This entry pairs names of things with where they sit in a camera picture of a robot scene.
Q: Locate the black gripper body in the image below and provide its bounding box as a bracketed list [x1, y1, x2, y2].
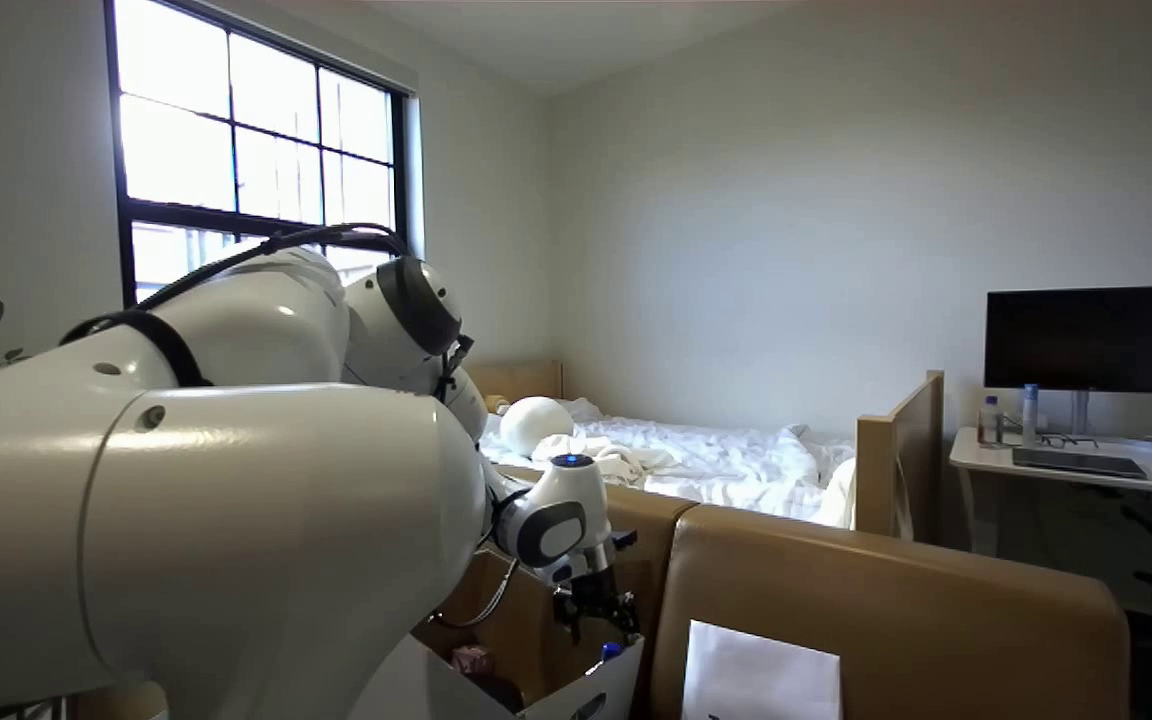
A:
[549, 529, 643, 610]

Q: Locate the small clear bottle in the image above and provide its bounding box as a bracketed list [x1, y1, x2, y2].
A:
[977, 392, 1008, 450]
[1016, 379, 1047, 446]

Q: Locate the cardboard box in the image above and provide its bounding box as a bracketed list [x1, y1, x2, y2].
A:
[394, 546, 651, 720]
[470, 475, 1135, 720]

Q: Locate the white sign card with text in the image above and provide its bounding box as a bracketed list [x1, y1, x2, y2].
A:
[677, 616, 850, 720]

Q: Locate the white pillow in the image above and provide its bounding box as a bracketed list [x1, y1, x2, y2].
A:
[492, 392, 579, 461]

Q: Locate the white bed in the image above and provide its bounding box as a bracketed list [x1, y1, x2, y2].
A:
[472, 394, 863, 536]

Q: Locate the wooden bed headboard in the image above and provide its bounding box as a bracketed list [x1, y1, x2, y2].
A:
[470, 354, 570, 411]

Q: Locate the wooden bed footboard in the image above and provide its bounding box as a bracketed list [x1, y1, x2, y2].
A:
[852, 366, 954, 545]

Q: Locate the dark keyboard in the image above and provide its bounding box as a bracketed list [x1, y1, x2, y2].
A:
[1008, 443, 1152, 483]

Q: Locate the black computer monitor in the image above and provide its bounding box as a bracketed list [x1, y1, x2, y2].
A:
[981, 278, 1152, 400]

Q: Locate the black framed window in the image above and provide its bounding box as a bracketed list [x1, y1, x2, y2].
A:
[100, 0, 425, 313]

